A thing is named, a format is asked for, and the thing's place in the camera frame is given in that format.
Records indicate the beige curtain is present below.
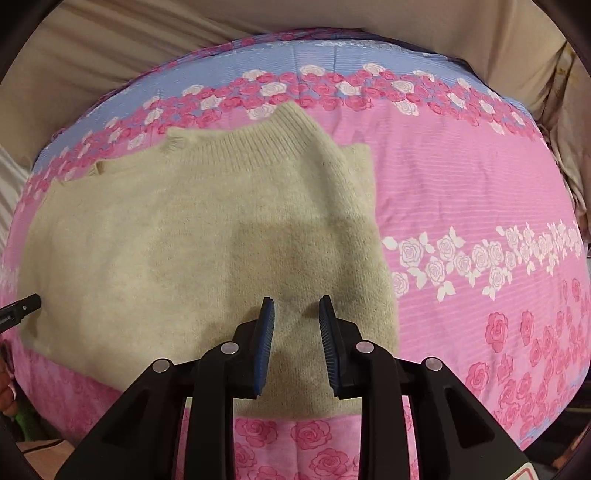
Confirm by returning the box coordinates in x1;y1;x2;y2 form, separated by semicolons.
0;0;591;153

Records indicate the pink floral bed sheet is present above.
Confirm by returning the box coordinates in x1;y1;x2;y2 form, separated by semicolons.
0;28;591;480

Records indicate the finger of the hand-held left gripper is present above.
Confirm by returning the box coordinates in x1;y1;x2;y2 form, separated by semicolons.
0;294;42;334

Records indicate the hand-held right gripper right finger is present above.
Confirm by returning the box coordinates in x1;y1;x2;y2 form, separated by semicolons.
318;295;529;480

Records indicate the white satin curtain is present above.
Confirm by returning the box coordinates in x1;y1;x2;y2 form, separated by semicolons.
0;145;29;236

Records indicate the beige sweater with black hearts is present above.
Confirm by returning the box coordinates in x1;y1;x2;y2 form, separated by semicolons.
17;100;402;422

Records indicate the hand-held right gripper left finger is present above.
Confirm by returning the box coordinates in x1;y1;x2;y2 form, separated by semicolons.
54;296;277;480

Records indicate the green object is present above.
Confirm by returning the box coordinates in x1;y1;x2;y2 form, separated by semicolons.
13;406;43;441

